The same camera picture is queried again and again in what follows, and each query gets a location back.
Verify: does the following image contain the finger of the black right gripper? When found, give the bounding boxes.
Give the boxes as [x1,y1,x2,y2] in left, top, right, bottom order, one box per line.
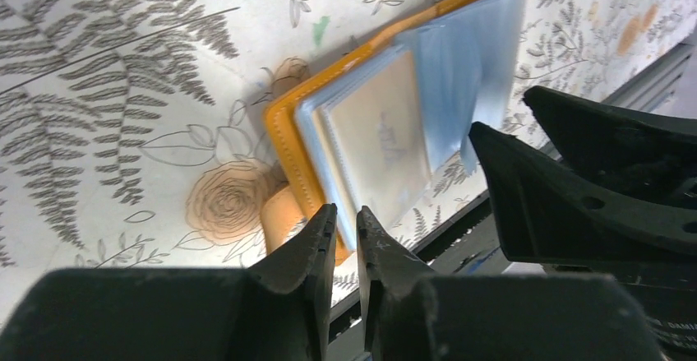
[524,86,696,209]
[469,123,696,265]

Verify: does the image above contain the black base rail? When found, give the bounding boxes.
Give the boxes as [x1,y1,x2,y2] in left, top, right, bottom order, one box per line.
[326,189,697,361]

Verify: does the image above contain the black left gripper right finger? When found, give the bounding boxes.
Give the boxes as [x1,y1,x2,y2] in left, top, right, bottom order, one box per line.
[356,206,433,360]

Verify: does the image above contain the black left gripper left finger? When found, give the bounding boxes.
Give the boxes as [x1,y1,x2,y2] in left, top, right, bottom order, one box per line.
[247,204,337,360]

